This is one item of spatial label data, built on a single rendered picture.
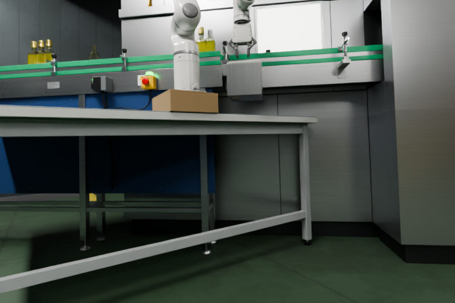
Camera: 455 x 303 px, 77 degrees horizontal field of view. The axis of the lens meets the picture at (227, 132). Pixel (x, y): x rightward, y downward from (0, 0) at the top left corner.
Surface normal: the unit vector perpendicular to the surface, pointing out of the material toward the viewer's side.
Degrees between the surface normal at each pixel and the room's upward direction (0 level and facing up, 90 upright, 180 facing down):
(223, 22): 90
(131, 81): 90
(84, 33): 90
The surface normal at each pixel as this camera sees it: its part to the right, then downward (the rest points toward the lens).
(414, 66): -0.14, -0.03
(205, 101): 0.55, -0.04
